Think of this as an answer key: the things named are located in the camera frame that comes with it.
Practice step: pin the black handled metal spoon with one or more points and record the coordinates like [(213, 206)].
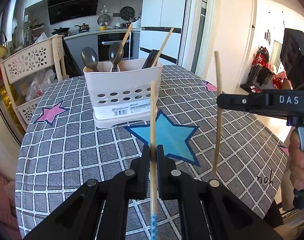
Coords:
[(89, 58)]

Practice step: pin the pale thin bamboo chopstick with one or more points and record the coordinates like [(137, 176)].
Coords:
[(219, 113)]

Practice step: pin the white plastic utensil holder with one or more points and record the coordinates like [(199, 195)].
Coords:
[(124, 96)]

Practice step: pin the person right hand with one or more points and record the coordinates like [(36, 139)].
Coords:
[(296, 165)]

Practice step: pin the black range hood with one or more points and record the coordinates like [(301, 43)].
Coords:
[(63, 10)]

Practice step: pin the blue patterned handle chopstick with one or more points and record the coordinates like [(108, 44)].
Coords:
[(153, 165)]

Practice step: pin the white refrigerator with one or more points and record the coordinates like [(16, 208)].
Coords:
[(158, 17)]

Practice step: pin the wooden chopstick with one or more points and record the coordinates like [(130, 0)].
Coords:
[(156, 58)]

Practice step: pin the black wok on stove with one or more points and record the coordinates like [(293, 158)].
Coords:
[(61, 31)]

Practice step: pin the pink plastic stool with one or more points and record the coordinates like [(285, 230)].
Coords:
[(8, 217)]

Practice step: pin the red bags in hallway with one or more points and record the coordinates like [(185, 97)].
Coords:
[(262, 76)]

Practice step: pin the white perforated storage cart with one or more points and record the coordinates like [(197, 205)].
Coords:
[(30, 60)]

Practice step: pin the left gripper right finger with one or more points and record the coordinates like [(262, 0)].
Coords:
[(208, 210)]

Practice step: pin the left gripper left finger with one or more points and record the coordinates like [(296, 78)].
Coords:
[(98, 209)]

